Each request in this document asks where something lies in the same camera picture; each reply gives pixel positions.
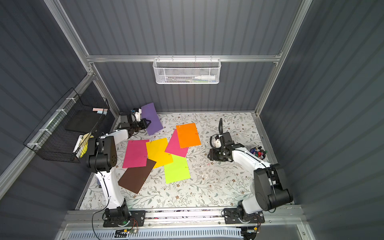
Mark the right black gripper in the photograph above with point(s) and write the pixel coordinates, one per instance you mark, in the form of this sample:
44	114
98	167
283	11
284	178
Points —
222	140

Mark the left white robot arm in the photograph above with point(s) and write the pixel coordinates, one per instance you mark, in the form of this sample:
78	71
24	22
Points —
102	158

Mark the black wire basket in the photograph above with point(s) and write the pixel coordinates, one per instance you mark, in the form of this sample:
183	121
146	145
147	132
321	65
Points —
58	138

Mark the purple paper sheet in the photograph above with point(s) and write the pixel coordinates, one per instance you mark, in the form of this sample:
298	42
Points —
149	113

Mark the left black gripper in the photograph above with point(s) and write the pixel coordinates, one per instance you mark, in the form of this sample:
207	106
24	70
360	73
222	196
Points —
141	124

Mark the white wire mesh basket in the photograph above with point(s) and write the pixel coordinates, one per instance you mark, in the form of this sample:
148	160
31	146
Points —
183	72

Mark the orange paper sheet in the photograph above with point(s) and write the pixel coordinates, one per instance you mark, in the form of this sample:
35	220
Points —
188	135

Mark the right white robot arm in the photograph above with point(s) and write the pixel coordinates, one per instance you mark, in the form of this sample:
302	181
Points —
270	187

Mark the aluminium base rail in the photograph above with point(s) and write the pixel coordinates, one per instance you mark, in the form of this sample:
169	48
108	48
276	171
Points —
205	223

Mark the magenta paper sheet left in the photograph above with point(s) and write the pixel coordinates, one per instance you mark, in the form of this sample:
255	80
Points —
136	154

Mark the yellow paper sheet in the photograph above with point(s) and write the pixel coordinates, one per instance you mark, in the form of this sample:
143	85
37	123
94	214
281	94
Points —
156	152

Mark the lime green paper sheet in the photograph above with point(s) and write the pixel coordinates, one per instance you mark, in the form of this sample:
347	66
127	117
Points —
177	171

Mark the yellow highlighter markers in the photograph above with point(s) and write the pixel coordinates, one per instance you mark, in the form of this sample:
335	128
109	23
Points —
83	145

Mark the brown paper sheet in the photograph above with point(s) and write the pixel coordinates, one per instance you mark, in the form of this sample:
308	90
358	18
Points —
134	178

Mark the white glue bottle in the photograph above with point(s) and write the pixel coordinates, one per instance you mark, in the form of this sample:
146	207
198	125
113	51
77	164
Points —
205	78

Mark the magenta paper sheet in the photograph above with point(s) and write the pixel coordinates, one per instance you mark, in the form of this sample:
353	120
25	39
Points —
136	154
174	148

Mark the magenta paper sheet centre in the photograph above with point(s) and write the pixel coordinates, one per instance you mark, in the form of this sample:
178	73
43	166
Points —
174	148

